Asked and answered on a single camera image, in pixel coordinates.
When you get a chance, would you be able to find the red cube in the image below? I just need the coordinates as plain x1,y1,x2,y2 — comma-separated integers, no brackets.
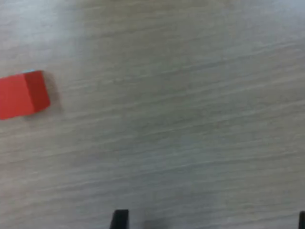
0,70,51,121

